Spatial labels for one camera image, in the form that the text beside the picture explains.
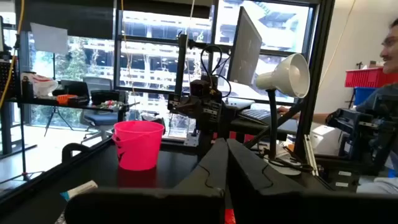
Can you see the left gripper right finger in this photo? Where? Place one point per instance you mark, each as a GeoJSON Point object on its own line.
{"type": "Point", "coordinates": [280, 205]}

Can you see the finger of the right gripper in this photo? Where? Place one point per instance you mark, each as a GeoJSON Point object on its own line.
{"type": "Point", "coordinates": [199, 113]}
{"type": "Point", "coordinates": [189, 112]}

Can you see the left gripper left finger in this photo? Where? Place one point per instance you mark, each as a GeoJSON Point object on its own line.
{"type": "Point", "coordinates": [199, 205]}

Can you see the red candy packet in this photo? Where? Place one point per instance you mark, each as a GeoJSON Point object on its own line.
{"type": "Point", "coordinates": [230, 216]}

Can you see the white blue Hershey's bar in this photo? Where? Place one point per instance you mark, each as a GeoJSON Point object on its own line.
{"type": "Point", "coordinates": [77, 189]}

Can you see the spare black robot arm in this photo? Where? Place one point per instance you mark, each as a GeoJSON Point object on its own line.
{"type": "Point", "coordinates": [348, 119]}

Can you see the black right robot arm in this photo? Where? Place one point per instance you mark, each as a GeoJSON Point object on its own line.
{"type": "Point", "coordinates": [227, 121]}

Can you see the bag of assorted candy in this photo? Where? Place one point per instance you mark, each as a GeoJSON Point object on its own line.
{"type": "Point", "coordinates": [110, 104]}

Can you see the black keyboard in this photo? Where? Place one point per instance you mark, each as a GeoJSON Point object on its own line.
{"type": "Point", "coordinates": [256, 115]}

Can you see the black control box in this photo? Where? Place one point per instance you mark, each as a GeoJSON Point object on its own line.
{"type": "Point", "coordinates": [329, 179]}

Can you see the pink plastic bucket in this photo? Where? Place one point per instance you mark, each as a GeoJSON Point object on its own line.
{"type": "Point", "coordinates": [138, 146]}

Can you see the grey computer monitor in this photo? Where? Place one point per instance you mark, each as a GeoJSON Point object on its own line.
{"type": "Point", "coordinates": [245, 49]}

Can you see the dark office desk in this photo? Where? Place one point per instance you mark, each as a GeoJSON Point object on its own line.
{"type": "Point", "coordinates": [280, 128]}

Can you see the white box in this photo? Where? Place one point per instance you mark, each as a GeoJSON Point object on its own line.
{"type": "Point", "coordinates": [325, 140]}

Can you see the white desk lamp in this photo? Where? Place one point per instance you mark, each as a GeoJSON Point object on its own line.
{"type": "Point", "coordinates": [289, 74]}

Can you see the black case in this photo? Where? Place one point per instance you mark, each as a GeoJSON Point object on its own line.
{"type": "Point", "coordinates": [105, 96]}

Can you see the office chair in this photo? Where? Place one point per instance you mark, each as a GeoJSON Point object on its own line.
{"type": "Point", "coordinates": [99, 119]}

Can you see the orange black power tool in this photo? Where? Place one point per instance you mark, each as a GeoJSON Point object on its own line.
{"type": "Point", "coordinates": [66, 99]}

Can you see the blue storage bin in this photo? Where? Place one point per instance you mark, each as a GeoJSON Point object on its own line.
{"type": "Point", "coordinates": [362, 95]}

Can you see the black tripod stand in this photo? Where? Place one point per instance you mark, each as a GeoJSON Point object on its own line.
{"type": "Point", "coordinates": [23, 149]}
{"type": "Point", "coordinates": [54, 77]}

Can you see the black side desk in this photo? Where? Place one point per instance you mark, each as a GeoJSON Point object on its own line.
{"type": "Point", "coordinates": [46, 102]}

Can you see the white plastic bag red print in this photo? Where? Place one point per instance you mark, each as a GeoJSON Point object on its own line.
{"type": "Point", "coordinates": [42, 84]}

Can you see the red storage bin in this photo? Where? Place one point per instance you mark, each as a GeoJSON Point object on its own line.
{"type": "Point", "coordinates": [363, 77]}

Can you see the white paper sheet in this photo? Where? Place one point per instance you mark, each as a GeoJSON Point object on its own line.
{"type": "Point", "coordinates": [49, 38]}

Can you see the black bottle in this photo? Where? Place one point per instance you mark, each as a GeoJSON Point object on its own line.
{"type": "Point", "coordinates": [27, 90]}

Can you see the person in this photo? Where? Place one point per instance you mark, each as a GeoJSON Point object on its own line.
{"type": "Point", "coordinates": [390, 53]}

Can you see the black perforated panel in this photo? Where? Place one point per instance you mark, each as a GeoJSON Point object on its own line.
{"type": "Point", "coordinates": [6, 79]}

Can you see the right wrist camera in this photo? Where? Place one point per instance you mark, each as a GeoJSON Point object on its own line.
{"type": "Point", "coordinates": [199, 88]}

